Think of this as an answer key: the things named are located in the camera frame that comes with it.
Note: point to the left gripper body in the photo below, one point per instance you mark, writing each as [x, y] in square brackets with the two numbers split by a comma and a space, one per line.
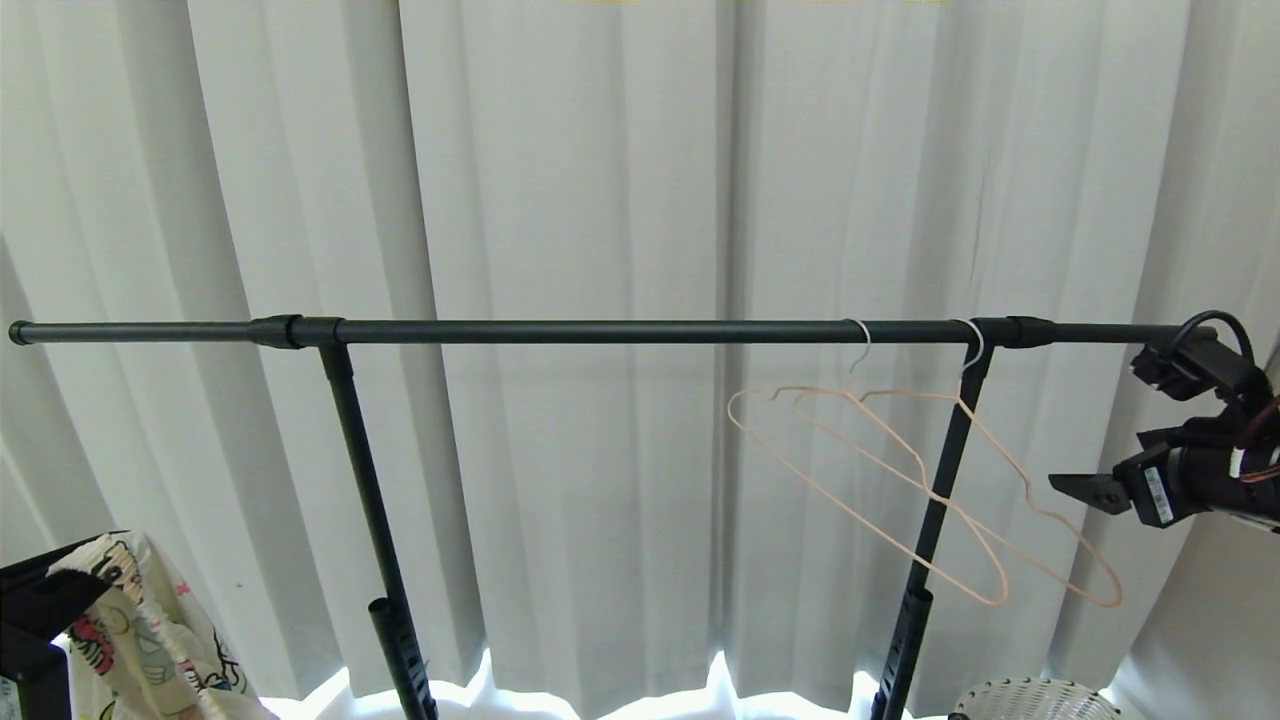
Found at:
[30, 690]

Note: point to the white curtain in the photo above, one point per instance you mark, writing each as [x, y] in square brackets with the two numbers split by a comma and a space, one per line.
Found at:
[600, 150]

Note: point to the pink clothes hanger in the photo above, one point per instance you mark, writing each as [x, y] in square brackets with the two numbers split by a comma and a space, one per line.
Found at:
[962, 399]
[850, 389]

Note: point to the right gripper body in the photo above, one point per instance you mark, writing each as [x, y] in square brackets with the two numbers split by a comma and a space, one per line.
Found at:
[1185, 480]

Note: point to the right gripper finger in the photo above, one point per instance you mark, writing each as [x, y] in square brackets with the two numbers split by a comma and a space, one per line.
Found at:
[1100, 490]

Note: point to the black clothes rack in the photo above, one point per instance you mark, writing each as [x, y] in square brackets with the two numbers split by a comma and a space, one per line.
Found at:
[600, 331]

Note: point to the white laundry basket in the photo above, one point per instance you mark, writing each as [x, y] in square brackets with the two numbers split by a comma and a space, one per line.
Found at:
[1035, 702]

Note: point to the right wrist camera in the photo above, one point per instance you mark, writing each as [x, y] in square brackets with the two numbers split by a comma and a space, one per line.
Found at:
[1185, 365]

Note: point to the cream printed garment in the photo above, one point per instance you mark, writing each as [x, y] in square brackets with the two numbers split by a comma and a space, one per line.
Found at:
[150, 640]

